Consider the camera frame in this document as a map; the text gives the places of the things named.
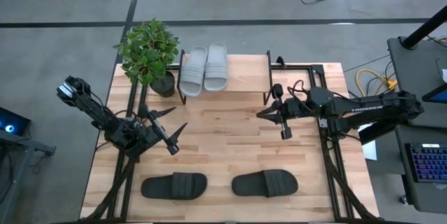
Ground grey desk top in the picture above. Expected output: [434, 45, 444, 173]
[394, 125, 447, 215]
[386, 36, 447, 129]

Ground white paper sheet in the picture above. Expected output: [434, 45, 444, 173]
[360, 121, 379, 161]

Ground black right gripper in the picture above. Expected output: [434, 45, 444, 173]
[256, 83, 310, 141]

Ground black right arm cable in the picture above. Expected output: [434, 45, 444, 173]
[286, 79, 317, 113]

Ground black slide sandal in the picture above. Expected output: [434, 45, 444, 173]
[230, 168, 300, 198]
[140, 172, 209, 201]

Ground black slanted beam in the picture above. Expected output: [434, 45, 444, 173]
[358, 114, 399, 145]

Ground black backlit keyboard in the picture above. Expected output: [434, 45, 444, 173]
[404, 142, 447, 184]

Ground black aluminium rig frame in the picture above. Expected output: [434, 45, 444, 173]
[78, 61, 381, 224]

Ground black pole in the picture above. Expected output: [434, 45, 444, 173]
[400, 5, 447, 50]

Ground black monitor blue screen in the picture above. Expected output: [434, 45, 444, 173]
[421, 83, 447, 104]

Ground yellow cable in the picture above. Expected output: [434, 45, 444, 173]
[355, 68, 399, 96]

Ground green plant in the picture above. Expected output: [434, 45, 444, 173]
[112, 17, 181, 98]

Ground black metal stand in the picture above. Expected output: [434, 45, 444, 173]
[0, 129, 57, 224]

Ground black computer blue light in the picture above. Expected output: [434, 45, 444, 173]
[0, 107, 32, 137]

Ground grey slide sandal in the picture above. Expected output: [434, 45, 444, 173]
[179, 45, 208, 98]
[203, 41, 229, 93]

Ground wooden shelf black metal legs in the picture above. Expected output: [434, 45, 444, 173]
[177, 48, 274, 106]

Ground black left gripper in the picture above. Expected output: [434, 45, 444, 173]
[122, 103, 189, 158]

